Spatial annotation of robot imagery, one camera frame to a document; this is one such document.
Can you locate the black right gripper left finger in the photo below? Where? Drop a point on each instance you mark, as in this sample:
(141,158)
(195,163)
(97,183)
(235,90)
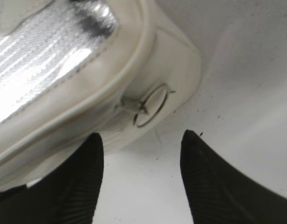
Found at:
(68,195)

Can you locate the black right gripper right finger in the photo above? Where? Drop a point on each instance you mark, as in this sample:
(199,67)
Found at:
(218,193)

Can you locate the cream insulated cooler bag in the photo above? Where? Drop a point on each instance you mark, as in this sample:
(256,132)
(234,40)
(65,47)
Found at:
(70,68)

